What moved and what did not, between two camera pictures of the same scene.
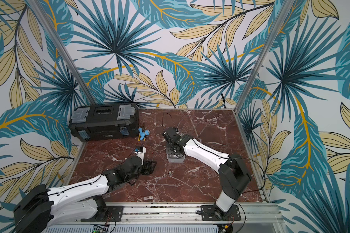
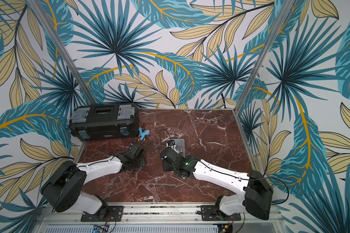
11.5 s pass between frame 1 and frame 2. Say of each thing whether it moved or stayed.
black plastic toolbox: stayed
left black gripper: moved
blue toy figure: stayed
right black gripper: moved
